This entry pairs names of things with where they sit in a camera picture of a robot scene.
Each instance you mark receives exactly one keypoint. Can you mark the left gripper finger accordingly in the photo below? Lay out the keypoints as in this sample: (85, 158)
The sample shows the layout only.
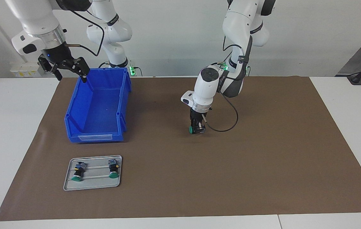
(194, 125)
(202, 127)

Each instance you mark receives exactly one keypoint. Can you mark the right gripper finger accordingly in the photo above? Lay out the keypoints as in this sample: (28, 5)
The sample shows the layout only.
(48, 66)
(80, 65)

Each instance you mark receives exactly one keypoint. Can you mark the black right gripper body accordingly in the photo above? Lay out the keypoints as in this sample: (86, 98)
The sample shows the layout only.
(56, 54)

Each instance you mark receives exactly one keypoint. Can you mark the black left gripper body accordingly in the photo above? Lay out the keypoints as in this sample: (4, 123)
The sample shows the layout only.
(197, 115)

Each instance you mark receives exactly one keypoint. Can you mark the green push button switch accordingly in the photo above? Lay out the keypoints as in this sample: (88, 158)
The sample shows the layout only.
(78, 173)
(113, 168)
(191, 129)

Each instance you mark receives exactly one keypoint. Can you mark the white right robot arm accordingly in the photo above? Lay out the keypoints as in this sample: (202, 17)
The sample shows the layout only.
(37, 19)

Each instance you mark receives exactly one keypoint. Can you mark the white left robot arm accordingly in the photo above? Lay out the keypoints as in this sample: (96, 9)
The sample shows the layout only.
(209, 86)

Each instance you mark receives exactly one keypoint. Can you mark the blue plastic storage bin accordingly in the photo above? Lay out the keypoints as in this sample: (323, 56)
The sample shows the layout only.
(97, 105)

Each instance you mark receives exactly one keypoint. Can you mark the brown paper table mat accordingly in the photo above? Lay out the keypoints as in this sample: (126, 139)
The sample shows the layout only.
(215, 175)

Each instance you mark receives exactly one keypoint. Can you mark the grey metal tray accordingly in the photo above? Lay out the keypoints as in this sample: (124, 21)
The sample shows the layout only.
(94, 184)

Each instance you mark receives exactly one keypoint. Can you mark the white wall socket box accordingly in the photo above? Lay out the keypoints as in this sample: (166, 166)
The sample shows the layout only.
(21, 68)

